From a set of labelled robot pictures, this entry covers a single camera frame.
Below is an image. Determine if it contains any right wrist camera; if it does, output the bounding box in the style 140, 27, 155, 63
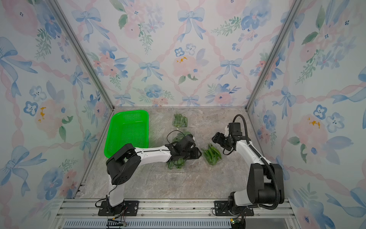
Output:
228, 122, 243, 137

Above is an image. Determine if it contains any aluminium corner post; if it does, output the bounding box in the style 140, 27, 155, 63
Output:
46, 1, 114, 111
246, 0, 303, 112

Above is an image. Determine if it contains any aluminium corner post left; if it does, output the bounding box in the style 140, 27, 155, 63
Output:
46, 1, 114, 111

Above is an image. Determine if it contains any green plastic basket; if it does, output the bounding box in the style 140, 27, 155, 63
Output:
104, 110, 149, 158

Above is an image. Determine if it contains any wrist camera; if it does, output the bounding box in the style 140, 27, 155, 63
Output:
176, 134, 195, 149
228, 122, 243, 137

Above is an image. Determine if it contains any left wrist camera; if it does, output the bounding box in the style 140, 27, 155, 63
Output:
176, 134, 195, 149

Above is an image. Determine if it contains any aluminium corner post right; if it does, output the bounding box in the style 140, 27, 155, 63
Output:
246, 0, 303, 112

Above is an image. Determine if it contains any clear pepper container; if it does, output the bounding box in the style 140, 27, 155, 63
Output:
166, 158, 186, 170
201, 144, 222, 166
173, 113, 188, 128

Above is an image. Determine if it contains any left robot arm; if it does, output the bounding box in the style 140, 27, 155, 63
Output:
106, 143, 202, 207

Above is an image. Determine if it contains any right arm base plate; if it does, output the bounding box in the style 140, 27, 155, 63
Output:
212, 200, 254, 217

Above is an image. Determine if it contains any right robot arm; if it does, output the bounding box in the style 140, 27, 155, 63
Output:
212, 132, 285, 211

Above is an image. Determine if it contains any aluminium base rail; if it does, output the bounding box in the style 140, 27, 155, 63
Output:
51, 199, 300, 229

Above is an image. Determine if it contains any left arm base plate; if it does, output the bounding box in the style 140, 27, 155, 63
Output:
98, 200, 140, 217

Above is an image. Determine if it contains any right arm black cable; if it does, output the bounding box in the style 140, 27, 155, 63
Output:
233, 114, 280, 211

